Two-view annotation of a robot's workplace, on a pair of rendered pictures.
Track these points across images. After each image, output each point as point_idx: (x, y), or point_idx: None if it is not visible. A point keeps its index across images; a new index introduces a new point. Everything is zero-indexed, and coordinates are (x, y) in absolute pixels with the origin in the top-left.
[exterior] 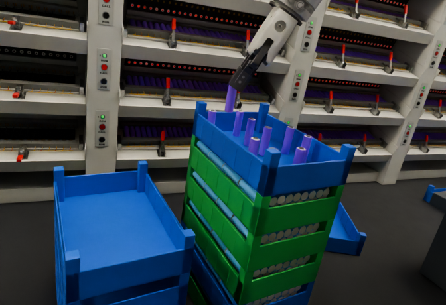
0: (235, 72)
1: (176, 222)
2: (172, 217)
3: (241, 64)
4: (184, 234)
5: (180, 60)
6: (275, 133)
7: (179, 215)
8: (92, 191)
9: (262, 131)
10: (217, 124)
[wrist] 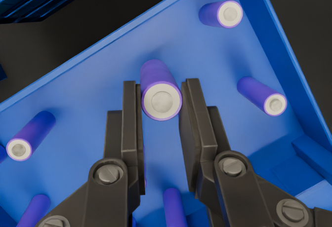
0: (194, 115)
1: None
2: None
3: (242, 158)
4: None
5: None
6: None
7: None
8: None
9: (296, 152)
10: (262, 32)
